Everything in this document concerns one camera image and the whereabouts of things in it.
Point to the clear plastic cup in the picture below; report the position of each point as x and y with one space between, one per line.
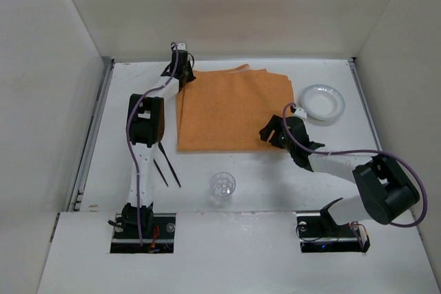
222 186

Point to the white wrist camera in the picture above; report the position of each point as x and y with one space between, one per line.
178 46
298 112

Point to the left aluminium table rail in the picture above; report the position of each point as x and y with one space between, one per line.
80 178

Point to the black plastic knife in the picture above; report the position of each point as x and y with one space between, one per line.
162 149

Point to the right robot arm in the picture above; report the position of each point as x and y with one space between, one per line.
342 164

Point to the orange cloth placemat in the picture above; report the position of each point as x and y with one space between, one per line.
224 110

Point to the aluminium table rail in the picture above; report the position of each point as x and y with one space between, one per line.
80 178
365 101

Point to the right aluminium table rail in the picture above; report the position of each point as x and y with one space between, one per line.
365 101

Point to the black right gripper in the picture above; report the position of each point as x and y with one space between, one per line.
271 129

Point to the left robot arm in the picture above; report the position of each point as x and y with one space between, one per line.
144 131

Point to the black plastic fork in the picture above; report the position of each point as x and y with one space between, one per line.
160 173

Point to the white round plate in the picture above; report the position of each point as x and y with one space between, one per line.
323 102

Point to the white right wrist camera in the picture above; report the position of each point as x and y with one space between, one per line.
298 112

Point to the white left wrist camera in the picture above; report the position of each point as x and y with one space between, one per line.
178 46

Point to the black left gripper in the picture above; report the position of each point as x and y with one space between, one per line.
186 74

